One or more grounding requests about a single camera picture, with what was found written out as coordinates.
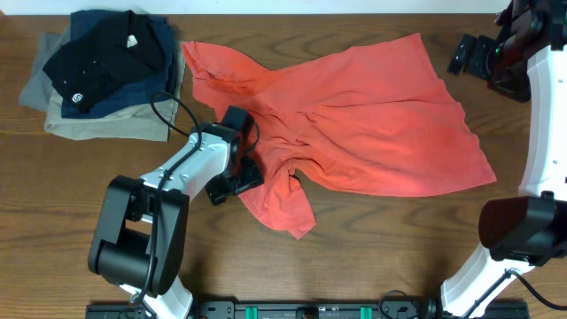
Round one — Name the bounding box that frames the red soccer t-shirt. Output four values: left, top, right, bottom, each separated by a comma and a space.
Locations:
183, 34, 496, 238

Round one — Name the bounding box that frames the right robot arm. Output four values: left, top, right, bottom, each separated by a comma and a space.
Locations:
420, 0, 566, 318

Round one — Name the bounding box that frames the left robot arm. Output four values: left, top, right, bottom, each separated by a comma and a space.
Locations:
86, 119, 263, 318

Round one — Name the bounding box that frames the khaki folded garment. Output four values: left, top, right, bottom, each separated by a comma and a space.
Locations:
44, 57, 184, 142

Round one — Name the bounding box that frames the navy folded shirt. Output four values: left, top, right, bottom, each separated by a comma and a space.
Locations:
60, 10, 177, 119

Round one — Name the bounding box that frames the black folded polo shirt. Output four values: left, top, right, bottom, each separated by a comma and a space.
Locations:
43, 11, 166, 113

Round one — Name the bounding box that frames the grey folded garment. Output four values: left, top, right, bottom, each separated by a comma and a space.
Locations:
19, 26, 71, 113

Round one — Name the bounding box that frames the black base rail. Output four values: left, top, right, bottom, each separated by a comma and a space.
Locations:
85, 298, 531, 319

